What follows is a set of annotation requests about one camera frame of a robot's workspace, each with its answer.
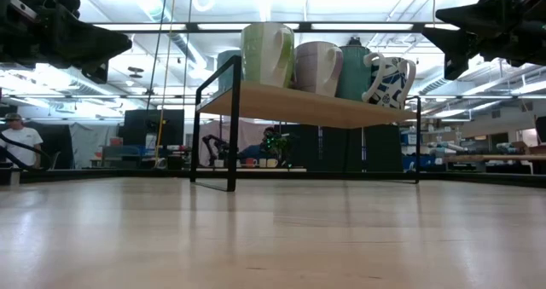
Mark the person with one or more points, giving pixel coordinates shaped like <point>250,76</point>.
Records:
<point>21,144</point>
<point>256,150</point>

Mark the black-framed wooden shelf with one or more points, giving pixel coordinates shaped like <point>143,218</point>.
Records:
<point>298,108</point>

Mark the black monitor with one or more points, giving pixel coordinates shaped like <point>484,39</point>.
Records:
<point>145,127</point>

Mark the black overhead frame beam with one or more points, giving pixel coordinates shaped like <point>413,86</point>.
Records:
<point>305,26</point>

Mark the small cream mug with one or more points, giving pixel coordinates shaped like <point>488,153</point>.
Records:
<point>271,163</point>

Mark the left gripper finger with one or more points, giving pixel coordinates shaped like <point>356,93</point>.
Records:
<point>96,72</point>
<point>85,42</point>

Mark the lilac and white mug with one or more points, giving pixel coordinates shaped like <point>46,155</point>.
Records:
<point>313,69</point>

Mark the small red mug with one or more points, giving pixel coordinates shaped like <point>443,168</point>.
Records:
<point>250,162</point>

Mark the white hanging cloth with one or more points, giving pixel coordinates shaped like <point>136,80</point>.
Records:
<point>247,129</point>

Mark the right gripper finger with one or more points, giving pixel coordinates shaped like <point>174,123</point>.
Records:
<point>478,16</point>
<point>458,50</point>

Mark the small black robot arm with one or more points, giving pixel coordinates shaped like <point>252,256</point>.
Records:
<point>215,146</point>

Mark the green and white mug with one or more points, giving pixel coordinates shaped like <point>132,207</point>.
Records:
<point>260,54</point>

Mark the light wooden workbench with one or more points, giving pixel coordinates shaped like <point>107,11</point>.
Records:
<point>495,157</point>

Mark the black curtain partition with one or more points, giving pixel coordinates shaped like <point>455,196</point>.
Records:
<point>332,150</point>

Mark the grey cloth cover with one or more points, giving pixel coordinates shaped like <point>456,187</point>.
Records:
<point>91,142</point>

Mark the small green plant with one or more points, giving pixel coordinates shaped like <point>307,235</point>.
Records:
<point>279,146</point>

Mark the light blue faceted mug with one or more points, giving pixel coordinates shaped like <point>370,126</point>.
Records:
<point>224,69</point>

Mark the blue and white floral mug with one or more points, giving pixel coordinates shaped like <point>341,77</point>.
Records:
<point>392,84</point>

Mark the blue storage bin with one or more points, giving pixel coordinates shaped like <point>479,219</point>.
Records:
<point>408,138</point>

